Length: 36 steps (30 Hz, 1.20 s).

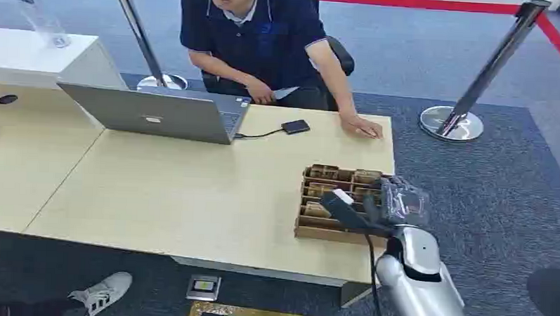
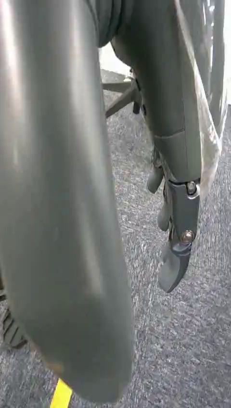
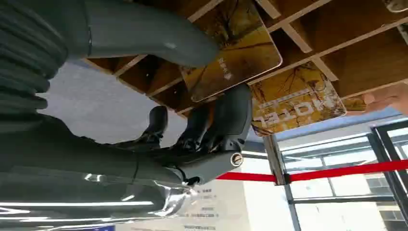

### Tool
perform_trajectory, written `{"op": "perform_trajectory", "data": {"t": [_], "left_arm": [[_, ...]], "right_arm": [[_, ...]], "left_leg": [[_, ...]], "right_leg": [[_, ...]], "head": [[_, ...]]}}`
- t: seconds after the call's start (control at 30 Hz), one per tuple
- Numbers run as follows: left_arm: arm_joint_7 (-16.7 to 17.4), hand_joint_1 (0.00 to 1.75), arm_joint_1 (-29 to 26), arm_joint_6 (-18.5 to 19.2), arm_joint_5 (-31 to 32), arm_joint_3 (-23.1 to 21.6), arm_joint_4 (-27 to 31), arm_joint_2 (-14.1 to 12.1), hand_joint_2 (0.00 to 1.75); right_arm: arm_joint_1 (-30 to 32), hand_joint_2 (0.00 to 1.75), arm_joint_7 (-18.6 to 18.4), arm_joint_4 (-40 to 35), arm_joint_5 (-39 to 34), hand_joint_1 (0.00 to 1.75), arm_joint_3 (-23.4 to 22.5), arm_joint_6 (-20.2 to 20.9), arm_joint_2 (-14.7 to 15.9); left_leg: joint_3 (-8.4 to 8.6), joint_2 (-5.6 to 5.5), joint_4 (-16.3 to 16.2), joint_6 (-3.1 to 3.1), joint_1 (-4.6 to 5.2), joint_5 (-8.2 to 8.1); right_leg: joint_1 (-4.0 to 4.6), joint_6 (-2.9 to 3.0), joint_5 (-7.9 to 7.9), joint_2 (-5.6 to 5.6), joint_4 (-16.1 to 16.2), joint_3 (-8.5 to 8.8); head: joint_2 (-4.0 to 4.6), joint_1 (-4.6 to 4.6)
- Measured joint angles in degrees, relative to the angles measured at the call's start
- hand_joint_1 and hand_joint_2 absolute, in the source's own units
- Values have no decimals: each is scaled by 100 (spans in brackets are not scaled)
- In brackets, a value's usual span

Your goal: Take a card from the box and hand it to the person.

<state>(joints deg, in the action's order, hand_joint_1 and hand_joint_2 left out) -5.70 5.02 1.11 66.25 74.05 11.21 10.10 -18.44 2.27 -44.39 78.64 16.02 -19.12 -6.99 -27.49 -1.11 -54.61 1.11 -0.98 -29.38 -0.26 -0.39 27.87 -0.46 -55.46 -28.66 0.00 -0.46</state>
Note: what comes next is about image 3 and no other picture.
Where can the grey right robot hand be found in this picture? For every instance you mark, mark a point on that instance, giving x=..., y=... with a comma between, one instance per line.
x=95, y=178

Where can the printed paper notice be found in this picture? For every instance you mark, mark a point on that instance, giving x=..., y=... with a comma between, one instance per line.
x=204, y=207

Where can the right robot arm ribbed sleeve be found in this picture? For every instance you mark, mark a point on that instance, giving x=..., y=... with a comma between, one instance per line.
x=27, y=47

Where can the yellow hotel print card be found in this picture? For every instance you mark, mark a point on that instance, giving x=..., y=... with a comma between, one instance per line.
x=296, y=102

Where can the red barrier belt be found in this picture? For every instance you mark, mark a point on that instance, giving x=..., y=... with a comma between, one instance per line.
x=344, y=171

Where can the small yellow card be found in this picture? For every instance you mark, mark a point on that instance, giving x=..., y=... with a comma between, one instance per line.
x=353, y=104

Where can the wooden card box with dividers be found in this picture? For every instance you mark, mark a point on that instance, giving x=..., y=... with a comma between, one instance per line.
x=366, y=60

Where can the person's hand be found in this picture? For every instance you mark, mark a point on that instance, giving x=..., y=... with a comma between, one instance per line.
x=389, y=98

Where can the steel barrier post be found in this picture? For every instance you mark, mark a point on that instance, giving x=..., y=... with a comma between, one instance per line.
x=274, y=159

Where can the black door frame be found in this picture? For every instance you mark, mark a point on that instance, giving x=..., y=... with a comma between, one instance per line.
x=387, y=159

